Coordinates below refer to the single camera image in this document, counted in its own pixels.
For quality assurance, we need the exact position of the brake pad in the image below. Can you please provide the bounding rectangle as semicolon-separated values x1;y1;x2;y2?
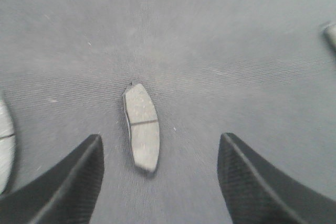
123;83;160;173
322;23;336;53
1;98;16;194

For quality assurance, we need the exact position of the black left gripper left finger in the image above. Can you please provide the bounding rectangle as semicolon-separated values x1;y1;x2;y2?
1;134;104;223

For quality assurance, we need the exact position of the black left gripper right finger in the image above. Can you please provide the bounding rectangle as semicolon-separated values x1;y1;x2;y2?
217;133;335;223

